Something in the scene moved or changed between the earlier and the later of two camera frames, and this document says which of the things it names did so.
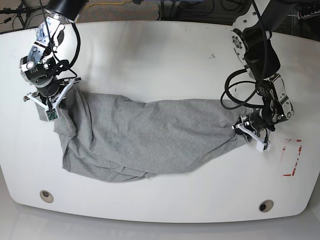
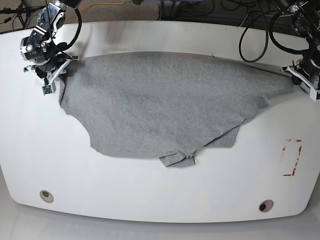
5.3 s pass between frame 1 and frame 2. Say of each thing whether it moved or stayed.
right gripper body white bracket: moved
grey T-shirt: moved
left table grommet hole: stayed
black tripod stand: stayed
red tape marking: stayed
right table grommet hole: stayed
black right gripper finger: moved
